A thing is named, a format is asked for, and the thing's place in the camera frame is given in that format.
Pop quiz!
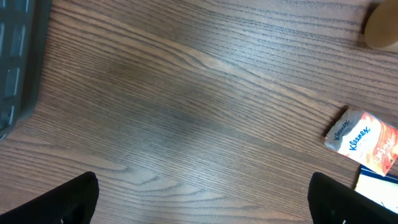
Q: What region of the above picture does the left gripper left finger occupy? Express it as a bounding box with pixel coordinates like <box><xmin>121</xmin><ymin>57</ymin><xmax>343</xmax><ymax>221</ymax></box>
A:
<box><xmin>1</xmin><ymin>172</ymin><xmax>99</xmax><ymax>224</ymax></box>

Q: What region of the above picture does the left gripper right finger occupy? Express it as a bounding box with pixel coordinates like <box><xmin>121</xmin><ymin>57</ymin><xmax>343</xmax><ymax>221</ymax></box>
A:
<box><xmin>307</xmin><ymin>172</ymin><xmax>397</xmax><ymax>224</ymax></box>

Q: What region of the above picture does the colourful snack bag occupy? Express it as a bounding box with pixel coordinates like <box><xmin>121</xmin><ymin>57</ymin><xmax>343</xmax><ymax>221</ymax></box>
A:
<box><xmin>354</xmin><ymin>165</ymin><xmax>398</xmax><ymax>213</ymax></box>

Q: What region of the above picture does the small orange tissue pack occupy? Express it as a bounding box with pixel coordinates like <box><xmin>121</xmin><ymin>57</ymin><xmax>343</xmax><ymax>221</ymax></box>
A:
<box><xmin>324</xmin><ymin>109</ymin><xmax>397</xmax><ymax>177</ymax></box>

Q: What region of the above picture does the white Pantene tube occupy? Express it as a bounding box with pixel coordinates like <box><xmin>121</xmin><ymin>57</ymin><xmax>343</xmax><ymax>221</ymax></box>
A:
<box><xmin>364</xmin><ymin>0</ymin><xmax>397</xmax><ymax>53</ymax></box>

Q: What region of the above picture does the grey plastic mesh basket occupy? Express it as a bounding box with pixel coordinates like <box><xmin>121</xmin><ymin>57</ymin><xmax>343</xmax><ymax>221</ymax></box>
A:
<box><xmin>1</xmin><ymin>0</ymin><xmax>52</xmax><ymax>139</ymax></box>

